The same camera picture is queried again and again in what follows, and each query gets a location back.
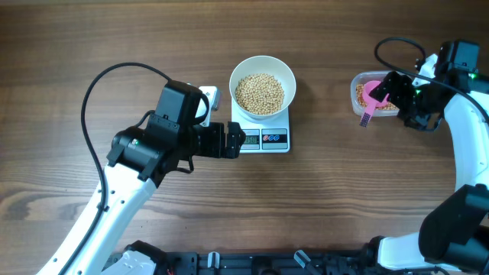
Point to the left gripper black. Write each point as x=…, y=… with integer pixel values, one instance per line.
x=217, y=149

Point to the white round bowl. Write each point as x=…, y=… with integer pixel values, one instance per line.
x=268, y=65

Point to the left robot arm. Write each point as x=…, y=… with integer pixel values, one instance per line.
x=138, y=161

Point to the white digital kitchen scale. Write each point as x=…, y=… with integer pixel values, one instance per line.
x=270, y=135

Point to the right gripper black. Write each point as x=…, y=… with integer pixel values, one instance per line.
x=403, y=82

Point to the pink plastic measuring scoop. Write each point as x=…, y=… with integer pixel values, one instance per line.
x=371, y=103

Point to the clear plastic container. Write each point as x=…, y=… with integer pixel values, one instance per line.
x=361, y=79

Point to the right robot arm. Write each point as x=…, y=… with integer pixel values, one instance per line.
x=449, y=86

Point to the soybeans in white bowl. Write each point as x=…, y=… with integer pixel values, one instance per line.
x=260, y=94

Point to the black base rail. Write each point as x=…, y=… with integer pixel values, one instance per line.
x=215, y=263

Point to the yellow soybeans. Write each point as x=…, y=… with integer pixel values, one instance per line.
x=359, y=93

